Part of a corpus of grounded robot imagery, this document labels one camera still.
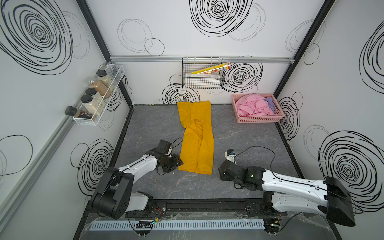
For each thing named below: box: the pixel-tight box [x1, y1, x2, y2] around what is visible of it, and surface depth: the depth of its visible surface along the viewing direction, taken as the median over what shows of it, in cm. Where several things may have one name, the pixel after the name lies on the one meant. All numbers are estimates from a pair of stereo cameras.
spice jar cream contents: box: [80, 94, 103, 116], surface depth 67 cm
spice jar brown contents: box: [88, 79, 112, 99], surface depth 74 cm
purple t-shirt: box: [264, 97, 275, 113], surface depth 117 cm
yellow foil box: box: [190, 62, 232, 75], surface depth 91 cm
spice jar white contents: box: [85, 87, 106, 107], surface depth 70 cm
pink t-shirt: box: [235, 92, 274, 117], surface depth 110 cm
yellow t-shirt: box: [177, 100, 214, 175], surface depth 101 cm
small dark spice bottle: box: [65, 105, 93, 119], surface depth 62 cm
